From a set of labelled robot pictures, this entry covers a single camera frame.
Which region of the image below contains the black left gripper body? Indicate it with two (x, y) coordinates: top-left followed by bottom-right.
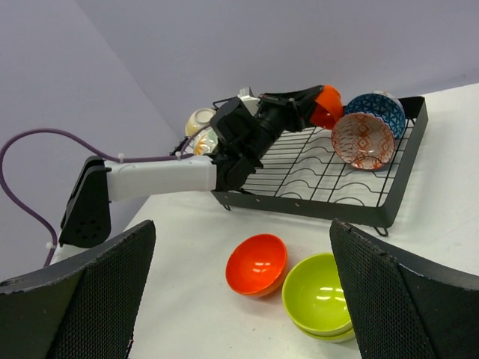
(210, 95), (303, 191)

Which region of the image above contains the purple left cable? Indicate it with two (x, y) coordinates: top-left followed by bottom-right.
(0, 128), (195, 267)

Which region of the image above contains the lime green bowl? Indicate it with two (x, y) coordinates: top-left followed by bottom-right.
(296, 325), (356, 343)
(281, 253), (353, 336)

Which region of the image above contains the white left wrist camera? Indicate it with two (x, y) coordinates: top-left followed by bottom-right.
(238, 87), (260, 115)

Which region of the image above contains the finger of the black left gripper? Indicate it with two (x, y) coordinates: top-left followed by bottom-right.
(261, 85), (324, 123)

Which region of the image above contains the orange bowl front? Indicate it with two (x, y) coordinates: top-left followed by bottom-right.
(225, 233), (288, 298)

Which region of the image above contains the white floral bowl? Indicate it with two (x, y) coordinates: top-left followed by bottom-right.
(192, 128), (218, 156)

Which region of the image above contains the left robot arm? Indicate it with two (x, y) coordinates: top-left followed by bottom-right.
(49, 85), (325, 264)

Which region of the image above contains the blue patterned bowl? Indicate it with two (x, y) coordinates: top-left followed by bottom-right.
(344, 91), (407, 140)

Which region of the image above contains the lime green bowl front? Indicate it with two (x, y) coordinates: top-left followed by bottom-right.
(281, 253), (353, 336)

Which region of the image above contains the orange bowl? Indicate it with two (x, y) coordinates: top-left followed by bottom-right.
(311, 85), (344, 130)
(225, 233), (288, 298)

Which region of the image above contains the red patterned bowl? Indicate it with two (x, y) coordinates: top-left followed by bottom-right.
(331, 112), (395, 171)

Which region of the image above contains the yellow checkered white bowl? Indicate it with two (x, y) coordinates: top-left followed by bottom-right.
(185, 108), (216, 137)

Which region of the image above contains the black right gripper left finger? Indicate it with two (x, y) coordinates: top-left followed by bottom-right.
(1, 220), (156, 358)

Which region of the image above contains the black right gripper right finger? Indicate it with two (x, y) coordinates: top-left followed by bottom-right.
(329, 219), (478, 358)

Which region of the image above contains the black wire dish rack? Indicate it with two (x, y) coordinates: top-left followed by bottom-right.
(213, 96), (428, 237)

